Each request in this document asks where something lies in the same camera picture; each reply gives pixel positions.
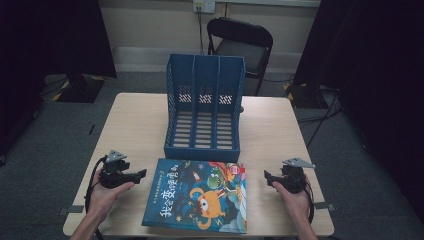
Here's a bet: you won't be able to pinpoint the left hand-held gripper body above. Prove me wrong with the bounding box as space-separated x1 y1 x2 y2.
99 149 130 189

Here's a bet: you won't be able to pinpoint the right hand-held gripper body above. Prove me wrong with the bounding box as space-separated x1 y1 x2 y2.
281 157 316 194

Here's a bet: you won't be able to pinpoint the blue cartoon picture book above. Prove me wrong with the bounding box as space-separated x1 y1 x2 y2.
141 158 248 234

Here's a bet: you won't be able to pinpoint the blue plastic file rack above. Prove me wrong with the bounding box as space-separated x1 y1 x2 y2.
163 53 247 164

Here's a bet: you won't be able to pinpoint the person's right hand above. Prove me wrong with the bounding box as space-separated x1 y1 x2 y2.
271 177 313 228

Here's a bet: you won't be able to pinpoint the person's left hand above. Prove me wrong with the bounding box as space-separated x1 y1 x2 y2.
88 168 136 220

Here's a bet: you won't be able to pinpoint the grey tape strip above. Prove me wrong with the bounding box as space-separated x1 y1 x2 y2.
58 204 85 216
314 201 336 212

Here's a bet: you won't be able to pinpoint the black stand base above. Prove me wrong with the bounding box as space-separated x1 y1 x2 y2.
285 83 329 109
55 73 106 104

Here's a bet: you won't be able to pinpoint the black folding chair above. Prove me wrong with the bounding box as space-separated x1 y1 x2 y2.
206 17 274 97

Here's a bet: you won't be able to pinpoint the black curtain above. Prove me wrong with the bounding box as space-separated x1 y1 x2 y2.
293 0 424 214
0 0 118 158

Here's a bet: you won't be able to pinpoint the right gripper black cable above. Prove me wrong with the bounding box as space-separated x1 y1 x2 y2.
303 184 316 225

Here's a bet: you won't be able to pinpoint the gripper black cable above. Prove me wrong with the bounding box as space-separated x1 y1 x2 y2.
303 184 316 225
84 155 108 240

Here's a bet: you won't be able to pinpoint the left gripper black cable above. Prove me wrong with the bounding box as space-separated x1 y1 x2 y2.
84 155 108 240

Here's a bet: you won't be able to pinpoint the black floor cables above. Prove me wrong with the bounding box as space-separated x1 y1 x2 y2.
296 93 344 149

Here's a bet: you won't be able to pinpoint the black wall cable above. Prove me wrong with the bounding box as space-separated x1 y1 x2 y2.
197 6 205 55

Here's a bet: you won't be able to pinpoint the white wall socket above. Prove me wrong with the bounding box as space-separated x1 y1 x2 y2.
193 0 216 14

